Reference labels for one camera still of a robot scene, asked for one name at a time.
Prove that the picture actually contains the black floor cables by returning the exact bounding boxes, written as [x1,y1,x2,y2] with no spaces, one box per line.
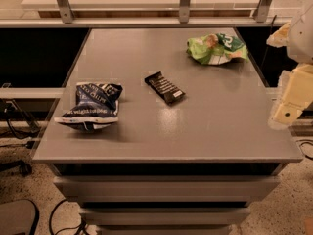
[48,198,91,235]

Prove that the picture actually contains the blue chip bag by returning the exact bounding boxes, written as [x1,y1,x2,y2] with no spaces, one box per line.
[54,82,123,132]

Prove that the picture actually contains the black snack bar wrapper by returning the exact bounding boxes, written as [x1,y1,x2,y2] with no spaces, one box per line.
[144,71,185,105]

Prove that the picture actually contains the grey drawer cabinet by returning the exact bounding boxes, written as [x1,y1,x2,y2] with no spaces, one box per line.
[34,28,302,235]

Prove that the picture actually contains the grey chair seat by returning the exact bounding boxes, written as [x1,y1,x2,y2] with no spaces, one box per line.
[0,199,39,235]

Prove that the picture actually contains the black office chair base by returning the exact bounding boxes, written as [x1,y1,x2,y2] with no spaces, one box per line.
[0,160,32,177]

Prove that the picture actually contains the metal railing frame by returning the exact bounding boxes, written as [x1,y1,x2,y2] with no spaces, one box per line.
[0,0,293,27]

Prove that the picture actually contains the white raised platform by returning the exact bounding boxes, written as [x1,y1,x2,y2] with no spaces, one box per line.
[68,0,259,18]

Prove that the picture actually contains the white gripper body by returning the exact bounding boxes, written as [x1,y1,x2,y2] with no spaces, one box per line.
[287,3,313,64]

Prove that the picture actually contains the green rice chip bag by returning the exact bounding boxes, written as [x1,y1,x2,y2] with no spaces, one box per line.
[187,33,248,66]

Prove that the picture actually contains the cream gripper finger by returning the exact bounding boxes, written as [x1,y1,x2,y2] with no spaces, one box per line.
[266,23,291,48]
[268,64,313,130]

